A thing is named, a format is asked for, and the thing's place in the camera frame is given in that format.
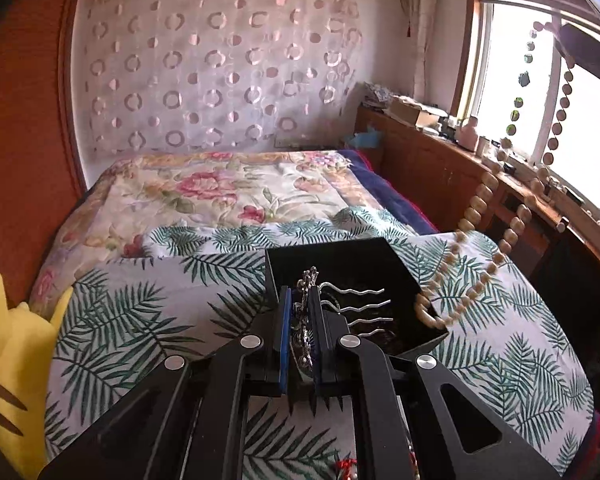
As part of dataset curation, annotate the white pearl necklace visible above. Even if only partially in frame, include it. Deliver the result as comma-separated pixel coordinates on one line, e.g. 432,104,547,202
331,456,361,480

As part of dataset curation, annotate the beige long bead necklace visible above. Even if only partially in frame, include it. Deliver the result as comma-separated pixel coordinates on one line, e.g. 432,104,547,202
414,20,577,331

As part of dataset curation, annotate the silver hair comb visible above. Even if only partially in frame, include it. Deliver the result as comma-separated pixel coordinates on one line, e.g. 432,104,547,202
288,266,394,386

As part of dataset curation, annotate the black open jewelry box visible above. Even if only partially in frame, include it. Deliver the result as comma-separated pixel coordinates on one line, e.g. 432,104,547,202
265,237,449,358

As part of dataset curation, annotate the window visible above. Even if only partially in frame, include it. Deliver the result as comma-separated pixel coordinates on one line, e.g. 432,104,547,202
456,0,600,224

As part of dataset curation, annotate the palm leaf print cloth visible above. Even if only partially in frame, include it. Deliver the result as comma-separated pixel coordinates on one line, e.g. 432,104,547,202
44,207,594,474

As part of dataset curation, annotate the pink bottle on sill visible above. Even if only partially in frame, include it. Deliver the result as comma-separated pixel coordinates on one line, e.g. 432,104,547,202
456,116,479,153

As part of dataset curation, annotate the cardboard box on cabinet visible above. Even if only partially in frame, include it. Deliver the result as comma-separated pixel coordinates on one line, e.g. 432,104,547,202
386,96,444,128

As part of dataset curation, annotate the wooden side cabinet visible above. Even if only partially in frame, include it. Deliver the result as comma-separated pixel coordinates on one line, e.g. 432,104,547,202
355,106,600,307

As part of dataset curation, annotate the yellow plush toy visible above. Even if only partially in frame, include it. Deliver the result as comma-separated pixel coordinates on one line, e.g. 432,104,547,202
0,274,73,479

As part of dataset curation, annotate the blue blanket edge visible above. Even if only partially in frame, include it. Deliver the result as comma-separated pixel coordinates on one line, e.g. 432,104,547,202
338,148,438,235

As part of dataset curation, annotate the floral bedspread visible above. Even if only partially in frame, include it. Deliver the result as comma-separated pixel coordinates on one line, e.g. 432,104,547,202
29,151,389,318

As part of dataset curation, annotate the blue paper bag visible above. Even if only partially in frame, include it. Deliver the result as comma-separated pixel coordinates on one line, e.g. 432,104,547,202
343,127,382,150

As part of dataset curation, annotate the wooden wardrobe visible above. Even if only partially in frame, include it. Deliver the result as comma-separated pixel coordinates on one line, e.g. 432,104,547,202
0,0,85,304

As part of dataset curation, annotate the circle pattern sheer curtain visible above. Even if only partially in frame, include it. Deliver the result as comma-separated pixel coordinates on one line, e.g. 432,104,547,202
72,0,363,157

